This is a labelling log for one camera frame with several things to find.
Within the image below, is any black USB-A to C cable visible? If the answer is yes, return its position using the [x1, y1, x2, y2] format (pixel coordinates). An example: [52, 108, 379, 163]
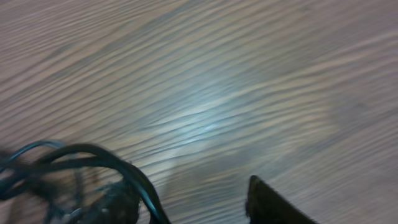
[1, 143, 170, 223]

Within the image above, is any black USB-C cable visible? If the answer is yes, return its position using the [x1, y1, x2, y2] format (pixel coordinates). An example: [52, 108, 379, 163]
[0, 139, 85, 218]

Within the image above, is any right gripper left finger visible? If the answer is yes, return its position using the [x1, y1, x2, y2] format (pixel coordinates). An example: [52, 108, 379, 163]
[62, 181, 140, 224]

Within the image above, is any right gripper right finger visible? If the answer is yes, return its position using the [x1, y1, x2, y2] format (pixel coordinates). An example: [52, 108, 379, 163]
[245, 175, 317, 224]

